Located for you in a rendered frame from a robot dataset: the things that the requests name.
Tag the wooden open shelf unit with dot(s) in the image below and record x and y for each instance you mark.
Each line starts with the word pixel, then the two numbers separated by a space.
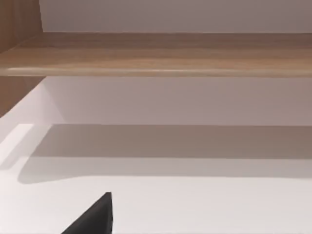
pixel 156 53

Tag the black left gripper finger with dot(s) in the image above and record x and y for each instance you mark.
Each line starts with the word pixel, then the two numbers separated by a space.
pixel 97 217

